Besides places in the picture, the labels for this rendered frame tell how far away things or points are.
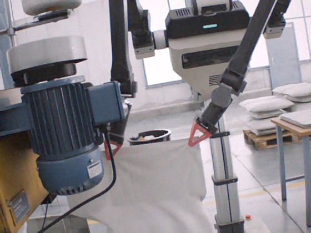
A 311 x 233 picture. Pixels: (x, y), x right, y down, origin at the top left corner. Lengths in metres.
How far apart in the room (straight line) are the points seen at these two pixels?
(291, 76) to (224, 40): 8.48
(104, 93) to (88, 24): 8.63
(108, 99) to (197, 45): 0.74
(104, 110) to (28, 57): 0.20
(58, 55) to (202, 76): 0.94
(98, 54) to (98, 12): 1.20
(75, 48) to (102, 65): 8.47
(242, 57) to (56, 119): 0.59
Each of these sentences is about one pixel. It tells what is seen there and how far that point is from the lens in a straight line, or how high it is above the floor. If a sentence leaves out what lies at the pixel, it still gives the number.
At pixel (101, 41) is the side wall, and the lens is 9.18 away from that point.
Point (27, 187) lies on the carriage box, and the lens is 0.82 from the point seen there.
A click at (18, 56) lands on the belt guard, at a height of 1.39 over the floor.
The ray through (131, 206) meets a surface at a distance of 1.12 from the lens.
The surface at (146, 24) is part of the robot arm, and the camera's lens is 1.23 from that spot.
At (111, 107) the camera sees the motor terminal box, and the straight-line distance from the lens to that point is 0.70.
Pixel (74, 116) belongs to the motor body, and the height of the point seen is 1.25.
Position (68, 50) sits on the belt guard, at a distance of 0.65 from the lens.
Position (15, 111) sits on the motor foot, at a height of 1.28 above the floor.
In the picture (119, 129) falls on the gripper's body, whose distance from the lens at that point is 1.02.
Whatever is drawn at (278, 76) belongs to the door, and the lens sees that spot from 9.66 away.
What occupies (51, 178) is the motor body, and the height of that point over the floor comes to 1.13.
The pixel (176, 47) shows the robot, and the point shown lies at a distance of 1.36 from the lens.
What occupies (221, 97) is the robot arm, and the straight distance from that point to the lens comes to 0.93.
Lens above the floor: 1.31
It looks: 8 degrees down
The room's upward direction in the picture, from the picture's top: 10 degrees counter-clockwise
